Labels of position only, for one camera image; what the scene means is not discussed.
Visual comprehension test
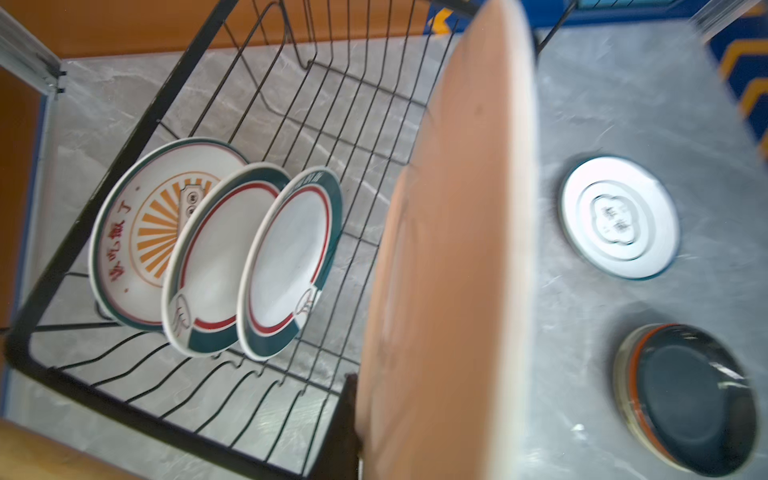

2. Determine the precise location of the black wire dish rack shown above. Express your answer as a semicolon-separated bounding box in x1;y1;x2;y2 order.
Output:
2;0;580;480

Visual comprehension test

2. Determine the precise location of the white plate red ring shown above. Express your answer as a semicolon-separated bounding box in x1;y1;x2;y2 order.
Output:
236;166;345;362
160;162;291;357

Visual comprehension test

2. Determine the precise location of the white plate orange sunburst pattern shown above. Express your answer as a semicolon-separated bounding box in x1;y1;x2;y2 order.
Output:
88;137;248;331

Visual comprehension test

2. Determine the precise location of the black plate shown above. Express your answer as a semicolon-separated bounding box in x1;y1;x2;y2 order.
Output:
638;324;759;478

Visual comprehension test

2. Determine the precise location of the white plate green rim front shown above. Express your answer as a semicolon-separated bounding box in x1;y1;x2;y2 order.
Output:
557;155;681;280

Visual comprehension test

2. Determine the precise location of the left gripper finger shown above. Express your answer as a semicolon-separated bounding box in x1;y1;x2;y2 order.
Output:
308;374;360;480

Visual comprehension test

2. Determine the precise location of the white plate green rim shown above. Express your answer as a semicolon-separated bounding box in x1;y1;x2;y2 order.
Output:
355;1;539;479
557;155;681;280

